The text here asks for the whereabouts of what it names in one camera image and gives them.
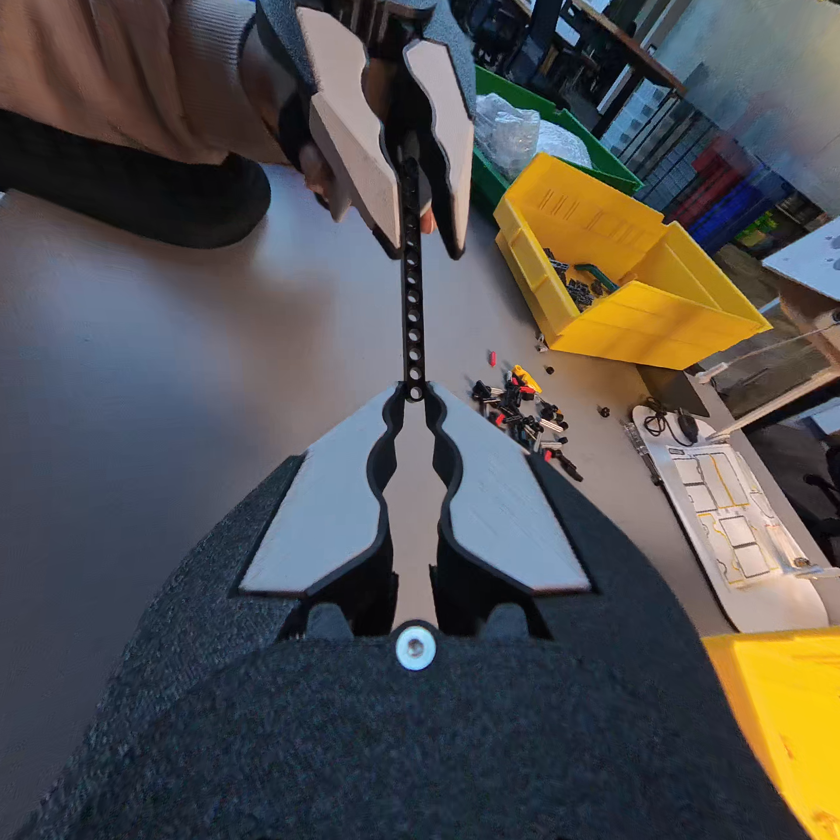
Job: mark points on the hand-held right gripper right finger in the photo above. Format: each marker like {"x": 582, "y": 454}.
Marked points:
{"x": 512, "y": 518}

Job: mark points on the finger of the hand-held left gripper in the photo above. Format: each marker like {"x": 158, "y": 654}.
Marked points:
{"x": 453, "y": 144}
{"x": 351, "y": 144}

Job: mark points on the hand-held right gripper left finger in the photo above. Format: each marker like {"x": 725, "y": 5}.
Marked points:
{"x": 321, "y": 518}

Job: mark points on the pile of small block pieces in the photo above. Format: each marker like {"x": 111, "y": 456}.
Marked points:
{"x": 518, "y": 413}

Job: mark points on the thin black perforated beam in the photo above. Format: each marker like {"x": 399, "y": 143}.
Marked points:
{"x": 413, "y": 315}

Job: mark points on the person's left forearm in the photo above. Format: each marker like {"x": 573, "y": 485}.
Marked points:
{"x": 131, "y": 65}

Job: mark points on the grey desk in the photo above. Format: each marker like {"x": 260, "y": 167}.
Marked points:
{"x": 164, "y": 394}

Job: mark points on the green plastic parts bin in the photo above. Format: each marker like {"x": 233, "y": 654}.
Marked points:
{"x": 485, "y": 177}

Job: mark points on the bubble wrap bundle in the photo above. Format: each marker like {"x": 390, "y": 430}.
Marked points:
{"x": 512, "y": 131}

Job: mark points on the clear screwdriver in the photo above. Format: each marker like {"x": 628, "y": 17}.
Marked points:
{"x": 643, "y": 453}

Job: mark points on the wooden background table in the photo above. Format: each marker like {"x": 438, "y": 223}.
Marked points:
{"x": 630, "y": 52}

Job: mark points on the heap of black beams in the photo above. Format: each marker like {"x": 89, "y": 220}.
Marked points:
{"x": 581, "y": 289}

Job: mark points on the green angled beam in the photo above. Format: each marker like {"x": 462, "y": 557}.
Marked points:
{"x": 600, "y": 275}

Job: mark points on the black chair armrest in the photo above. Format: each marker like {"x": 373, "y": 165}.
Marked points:
{"x": 131, "y": 197}

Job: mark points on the yellow plastic parts bin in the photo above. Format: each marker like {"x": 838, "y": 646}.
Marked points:
{"x": 781, "y": 709}
{"x": 656, "y": 328}

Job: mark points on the multicolour parts drawer racks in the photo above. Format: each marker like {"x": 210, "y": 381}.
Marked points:
{"x": 709, "y": 177}

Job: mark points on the white book stand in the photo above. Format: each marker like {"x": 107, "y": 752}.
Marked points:
{"x": 774, "y": 604}

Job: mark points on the black office chair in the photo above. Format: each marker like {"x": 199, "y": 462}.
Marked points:
{"x": 823, "y": 499}

